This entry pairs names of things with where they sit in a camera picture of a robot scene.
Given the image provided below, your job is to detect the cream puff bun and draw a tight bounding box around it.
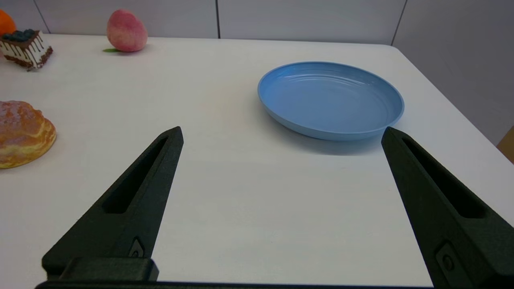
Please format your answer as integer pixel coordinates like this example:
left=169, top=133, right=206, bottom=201
left=0, top=100, right=57, bottom=169

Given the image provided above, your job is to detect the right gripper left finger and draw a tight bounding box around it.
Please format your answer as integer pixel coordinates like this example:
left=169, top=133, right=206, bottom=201
left=42, top=126, right=185, bottom=279

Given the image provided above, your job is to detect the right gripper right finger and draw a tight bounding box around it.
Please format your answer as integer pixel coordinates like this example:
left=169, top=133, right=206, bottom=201
left=380, top=126, right=514, bottom=289

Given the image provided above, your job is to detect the pink peach with leaf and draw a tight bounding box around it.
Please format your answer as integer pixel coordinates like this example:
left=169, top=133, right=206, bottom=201
left=102, top=9, right=148, bottom=53

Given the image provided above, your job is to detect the orange fruit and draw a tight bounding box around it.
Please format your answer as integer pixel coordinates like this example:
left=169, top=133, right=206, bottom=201
left=0, top=9, right=17, bottom=36

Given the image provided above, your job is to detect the blue plastic plate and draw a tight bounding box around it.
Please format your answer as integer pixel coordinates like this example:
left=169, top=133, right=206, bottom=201
left=257, top=61, right=405, bottom=141

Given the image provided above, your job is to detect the chocolate cake slice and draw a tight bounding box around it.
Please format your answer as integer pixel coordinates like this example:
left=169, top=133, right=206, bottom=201
left=0, top=29, right=54, bottom=71

